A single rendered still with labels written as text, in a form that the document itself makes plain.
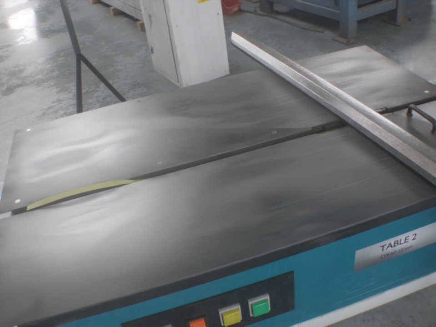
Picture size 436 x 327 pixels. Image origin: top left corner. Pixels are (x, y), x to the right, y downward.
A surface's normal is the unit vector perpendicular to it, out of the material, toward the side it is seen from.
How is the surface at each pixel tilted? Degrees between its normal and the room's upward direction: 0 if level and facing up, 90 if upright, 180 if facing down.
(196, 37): 90
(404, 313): 0
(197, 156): 0
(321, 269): 90
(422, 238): 90
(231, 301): 90
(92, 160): 0
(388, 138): 75
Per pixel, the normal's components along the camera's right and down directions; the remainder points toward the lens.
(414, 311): -0.14, -0.82
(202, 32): 0.49, 0.43
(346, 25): -0.86, 0.37
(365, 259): 0.27, 0.51
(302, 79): -0.92, 0.08
